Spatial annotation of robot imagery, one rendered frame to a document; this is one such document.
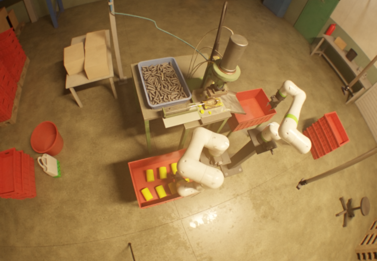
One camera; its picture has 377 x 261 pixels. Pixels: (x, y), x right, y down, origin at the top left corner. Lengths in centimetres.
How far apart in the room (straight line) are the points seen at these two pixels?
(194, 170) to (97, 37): 243
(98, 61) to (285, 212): 335
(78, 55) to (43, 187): 189
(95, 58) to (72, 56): 38
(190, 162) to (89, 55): 203
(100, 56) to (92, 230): 222
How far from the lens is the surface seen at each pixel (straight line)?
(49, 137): 305
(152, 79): 180
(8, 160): 295
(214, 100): 170
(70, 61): 263
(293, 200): 308
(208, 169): 101
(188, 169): 99
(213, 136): 134
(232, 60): 123
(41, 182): 291
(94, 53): 260
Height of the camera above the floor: 234
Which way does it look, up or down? 59 degrees down
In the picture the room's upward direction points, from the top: 17 degrees clockwise
